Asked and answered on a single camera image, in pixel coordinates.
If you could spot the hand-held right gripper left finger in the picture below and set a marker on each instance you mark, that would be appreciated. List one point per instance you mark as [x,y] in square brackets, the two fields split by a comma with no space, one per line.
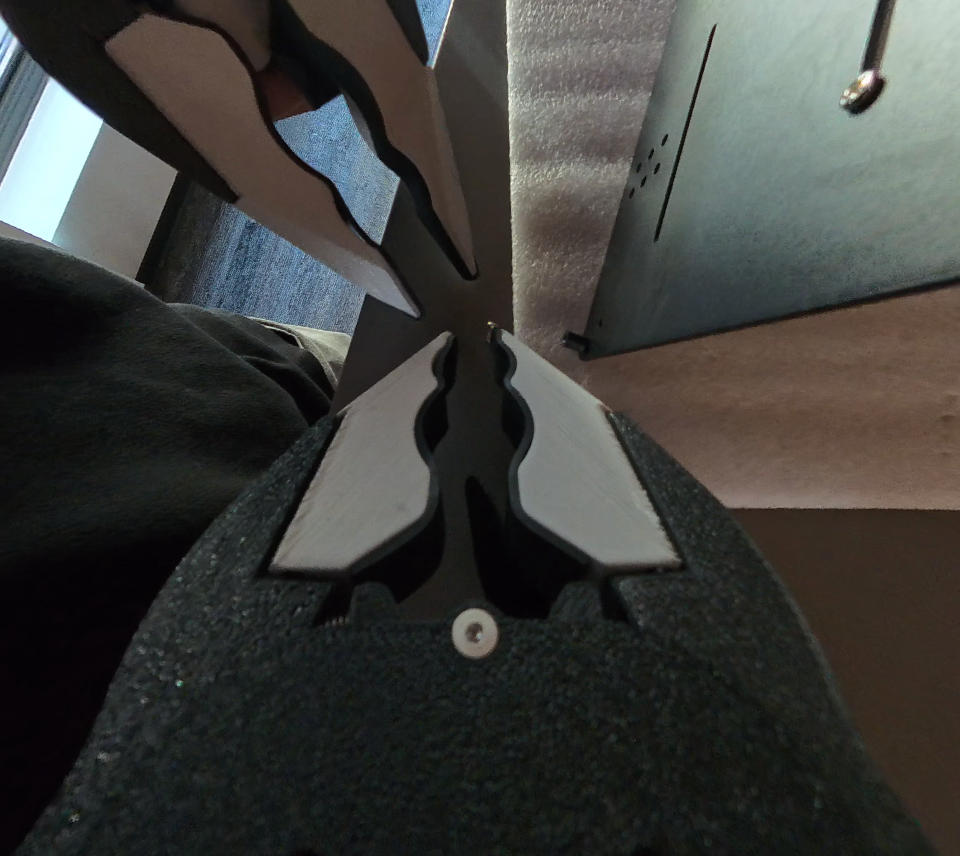
[360,488]

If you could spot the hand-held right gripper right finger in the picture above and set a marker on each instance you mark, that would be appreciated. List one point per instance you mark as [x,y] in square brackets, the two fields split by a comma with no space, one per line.
[592,488]

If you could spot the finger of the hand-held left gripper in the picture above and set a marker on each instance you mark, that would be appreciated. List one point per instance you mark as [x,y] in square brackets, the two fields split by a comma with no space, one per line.
[360,8]
[225,143]

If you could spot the blue toy robot arm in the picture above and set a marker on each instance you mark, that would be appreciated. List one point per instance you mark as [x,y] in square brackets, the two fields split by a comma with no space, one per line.
[787,158]

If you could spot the dark grey desk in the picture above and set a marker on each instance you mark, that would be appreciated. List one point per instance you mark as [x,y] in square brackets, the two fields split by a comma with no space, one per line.
[480,83]

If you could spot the person's left hand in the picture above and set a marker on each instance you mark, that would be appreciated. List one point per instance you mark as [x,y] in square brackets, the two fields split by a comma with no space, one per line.
[289,87]

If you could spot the white foam sheet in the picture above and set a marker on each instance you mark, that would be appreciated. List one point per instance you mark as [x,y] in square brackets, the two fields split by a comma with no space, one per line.
[570,121]

